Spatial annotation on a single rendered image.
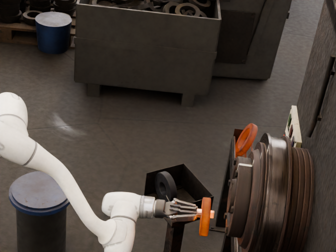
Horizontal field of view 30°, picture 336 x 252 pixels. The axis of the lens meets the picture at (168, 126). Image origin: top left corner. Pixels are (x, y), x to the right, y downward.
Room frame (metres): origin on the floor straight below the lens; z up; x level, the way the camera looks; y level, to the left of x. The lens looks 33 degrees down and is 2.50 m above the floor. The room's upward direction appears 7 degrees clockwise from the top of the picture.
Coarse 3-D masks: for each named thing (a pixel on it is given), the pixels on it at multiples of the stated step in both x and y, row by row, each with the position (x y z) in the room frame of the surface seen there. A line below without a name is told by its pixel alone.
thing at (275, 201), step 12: (276, 144) 1.73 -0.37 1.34; (276, 156) 1.67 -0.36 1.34; (276, 168) 1.62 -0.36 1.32; (276, 180) 1.59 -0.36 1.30; (276, 192) 1.56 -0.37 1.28; (264, 204) 1.53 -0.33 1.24; (276, 204) 1.53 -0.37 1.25; (264, 216) 1.50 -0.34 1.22; (276, 216) 1.51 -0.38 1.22; (264, 228) 1.49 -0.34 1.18; (276, 228) 1.50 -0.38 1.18; (264, 240) 1.49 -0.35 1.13; (276, 240) 1.49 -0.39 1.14
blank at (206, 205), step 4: (204, 200) 1.92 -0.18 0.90; (208, 200) 1.93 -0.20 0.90; (204, 204) 1.90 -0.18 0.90; (208, 204) 1.90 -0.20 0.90; (204, 208) 1.88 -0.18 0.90; (208, 208) 1.89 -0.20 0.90; (204, 212) 1.87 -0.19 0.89; (208, 212) 1.87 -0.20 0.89; (204, 216) 1.86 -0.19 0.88; (208, 216) 1.86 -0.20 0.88; (200, 220) 1.93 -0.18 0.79; (204, 220) 1.85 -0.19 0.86; (208, 220) 1.85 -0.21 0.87; (200, 224) 1.85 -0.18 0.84; (204, 224) 1.84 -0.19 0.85; (208, 224) 1.84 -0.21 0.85; (200, 228) 1.84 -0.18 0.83; (204, 228) 1.84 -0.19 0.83; (208, 228) 1.84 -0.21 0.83; (200, 232) 1.84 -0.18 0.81; (204, 232) 1.84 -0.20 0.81
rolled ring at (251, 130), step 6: (246, 126) 2.87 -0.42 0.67; (252, 126) 2.79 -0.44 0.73; (246, 132) 2.86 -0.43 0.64; (252, 132) 2.75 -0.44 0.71; (240, 138) 2.84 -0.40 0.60; (246, 138) 2.74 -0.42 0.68; (252, 138) 2.73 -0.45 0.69; (240, 144) 2.82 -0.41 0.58; (246, 144) 2.71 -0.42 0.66; (240, 150) 2.71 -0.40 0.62; (246, 150) 2.70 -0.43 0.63
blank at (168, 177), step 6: (156, 174) 2.30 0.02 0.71; (162, 174) 2.26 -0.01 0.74; (168, 174) 2.26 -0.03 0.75; (156, 180) 2.29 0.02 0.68; (162, 180) 2.25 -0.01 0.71; (168, 180) 2.22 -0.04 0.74; (156, 186) 2.29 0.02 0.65; (162, 186) 2.28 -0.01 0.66; (168, 186) 2.21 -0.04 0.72; (174, 186) 2.21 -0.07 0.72; (156, 192) 2.28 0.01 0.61; (162, 192) 2.26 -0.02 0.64; (168, 192) 2.20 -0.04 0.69; (174, 192) 2.20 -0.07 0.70; (162, 198) 2.24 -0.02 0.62; (168, 198) 2.20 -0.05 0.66
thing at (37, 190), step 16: (32, 176) 2.51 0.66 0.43; (48, 176) 2.52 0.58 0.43; (16, 192) 2.37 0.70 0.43; (32, 192) 2.38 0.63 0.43; (48, 192) 2.40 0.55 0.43; (16, 208) 2.29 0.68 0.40; (32, 208) 2.27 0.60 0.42; (48, 208) 2.29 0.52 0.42; (64, 208) 2.34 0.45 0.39; (16, 224) 2.37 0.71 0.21; (32, 224) 2.29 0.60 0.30; (48, 224) 2.31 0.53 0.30; (64, 224) 2.40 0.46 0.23; (32, 240) 2.29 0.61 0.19; (48, 240) 2.31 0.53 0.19; (64, 240) 2.40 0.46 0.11
